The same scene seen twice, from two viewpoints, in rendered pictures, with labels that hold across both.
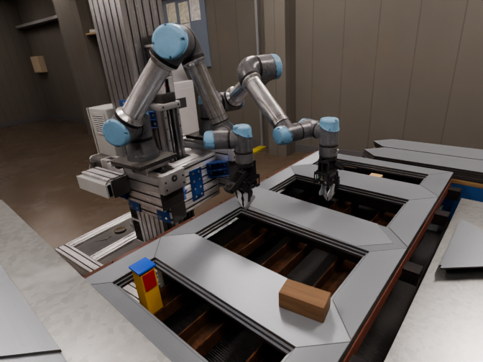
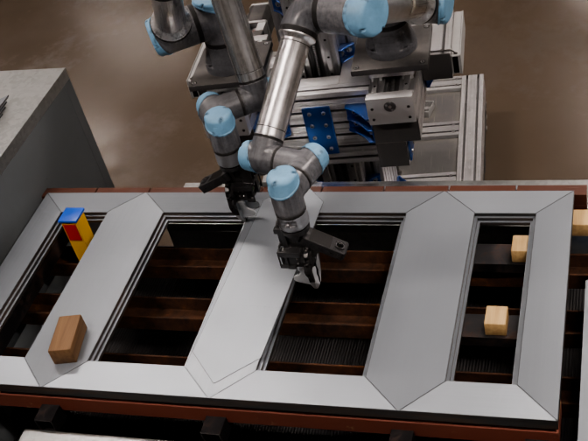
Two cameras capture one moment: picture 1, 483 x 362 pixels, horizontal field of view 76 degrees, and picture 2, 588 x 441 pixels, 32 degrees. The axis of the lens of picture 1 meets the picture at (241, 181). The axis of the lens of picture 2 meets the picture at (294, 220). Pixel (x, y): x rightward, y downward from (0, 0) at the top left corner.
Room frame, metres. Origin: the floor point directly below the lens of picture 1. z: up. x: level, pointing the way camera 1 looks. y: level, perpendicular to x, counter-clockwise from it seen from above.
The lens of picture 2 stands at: (0.59, -2.13, 2.57)
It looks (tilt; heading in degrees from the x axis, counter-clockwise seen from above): 39 degrees down; 71
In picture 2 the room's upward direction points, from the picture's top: 15 degrees counter-clockwise
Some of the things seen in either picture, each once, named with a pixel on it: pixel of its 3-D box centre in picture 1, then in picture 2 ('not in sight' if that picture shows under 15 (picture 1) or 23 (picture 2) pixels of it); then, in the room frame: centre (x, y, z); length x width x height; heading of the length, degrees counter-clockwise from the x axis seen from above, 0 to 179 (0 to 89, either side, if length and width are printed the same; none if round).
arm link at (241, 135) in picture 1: (241, 138); (221, 129); (1.19, -0.01, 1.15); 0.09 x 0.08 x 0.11; 80
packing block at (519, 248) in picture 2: not in sight; (522, 248); (1.70, -0.56, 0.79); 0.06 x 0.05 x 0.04; 47
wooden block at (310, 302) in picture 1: (304, 299); (67, 339); (0.61, -0.14, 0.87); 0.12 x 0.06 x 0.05; 57
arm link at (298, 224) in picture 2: (328, 151); (292, 218); (1.19, -0.37, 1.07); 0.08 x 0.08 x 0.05
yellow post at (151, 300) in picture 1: (149, 292); (83, 242); (0.78, 0.32, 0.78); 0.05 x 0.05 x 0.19; 47
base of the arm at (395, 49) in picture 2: (210, 123); (388, 31); (1.80, 0.15, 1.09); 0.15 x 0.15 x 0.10
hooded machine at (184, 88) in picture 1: (165, 101); not in sight; (5.21, 1.15, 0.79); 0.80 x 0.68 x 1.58; 52
